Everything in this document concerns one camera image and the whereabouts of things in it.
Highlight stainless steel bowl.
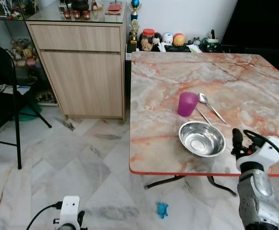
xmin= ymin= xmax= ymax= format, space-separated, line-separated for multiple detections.
xmin=179 ymin=121 xmax=226 ymax=158

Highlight silver metal fork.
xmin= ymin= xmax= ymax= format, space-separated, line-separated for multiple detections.
xmin=195 ymin=106 xmax=212 ymax=126

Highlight black metal table legs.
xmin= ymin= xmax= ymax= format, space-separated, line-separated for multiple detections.
xmin=144 ymin=175 xmax=238 ymax=197

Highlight silver metal spoon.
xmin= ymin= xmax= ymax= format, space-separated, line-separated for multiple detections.
xmin=199 ymin=93 xmax=228 ymax=125

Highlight purple plastic cup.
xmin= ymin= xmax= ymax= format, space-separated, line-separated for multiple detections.
xmin=178 ymin=92 xmax=199 ymax=117

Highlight small blue toy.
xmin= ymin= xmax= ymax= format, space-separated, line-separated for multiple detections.
xmin=157 ymin=202 xmax=169 ymax=219

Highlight dark green mug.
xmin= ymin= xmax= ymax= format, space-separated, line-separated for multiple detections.
xmin=204 ymin=30 xmax=222 ymax=52

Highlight orange yellow round toy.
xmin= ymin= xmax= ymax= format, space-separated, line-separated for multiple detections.
xmin=173 ymin=33 xmax=185 ymax=47

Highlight black television screen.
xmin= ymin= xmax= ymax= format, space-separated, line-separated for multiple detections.
xmin=221 ymin=0 xmax=279 ymax=54

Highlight green plastic basin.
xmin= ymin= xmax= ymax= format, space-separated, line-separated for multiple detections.
xmin=15 ymin=103 xmax=43 ymax=121

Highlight white round figurine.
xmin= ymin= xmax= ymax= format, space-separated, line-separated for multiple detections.
xmin=162 ymin=33 xmax=173 ymax=45

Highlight clear jar with red lid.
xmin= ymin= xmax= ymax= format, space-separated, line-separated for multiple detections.
xmin=141 ymin=29 xmax=155 ymax=52

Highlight black folding chair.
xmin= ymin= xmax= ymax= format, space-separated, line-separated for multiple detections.
xmin=0 ymin=44 xmax=53 ymax=170

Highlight light wooden cabinet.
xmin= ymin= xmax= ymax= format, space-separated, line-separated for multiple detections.
xmin=25 ymin=18 xmax=128 ymax=123

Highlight gold and blue trophy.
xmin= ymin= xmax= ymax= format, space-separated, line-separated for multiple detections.
xmin=129 ymin=0 xmax=141 ymax=45

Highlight red packet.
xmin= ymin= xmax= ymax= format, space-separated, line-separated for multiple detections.
xmin=106 ymin=4 xmax=123 ymax=15

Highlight glass display cabinet with toys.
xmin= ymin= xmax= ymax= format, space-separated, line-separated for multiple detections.
xmin=0 ymin=0 xmax=58 ymax=105

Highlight black teapot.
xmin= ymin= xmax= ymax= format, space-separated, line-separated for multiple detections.
xmin=71 ymin=0 xmax=90 ymax=11

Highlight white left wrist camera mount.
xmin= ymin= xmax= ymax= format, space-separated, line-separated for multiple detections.
xmin=58 ymin=195 xmax=81 ymax=226

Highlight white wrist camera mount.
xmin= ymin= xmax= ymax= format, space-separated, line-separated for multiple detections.
xmin=58 ymin=195 xmax=81 ymax=226
xmin=236 ymin=136 xmax=279 ymax=173

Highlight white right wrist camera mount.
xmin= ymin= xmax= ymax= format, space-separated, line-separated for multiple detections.
xmin=236 ymin=136 xmax=279 ymax=173

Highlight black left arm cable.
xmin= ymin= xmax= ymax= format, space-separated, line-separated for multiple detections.
xmin=26 ymin=202 xmax=63 ymax=230

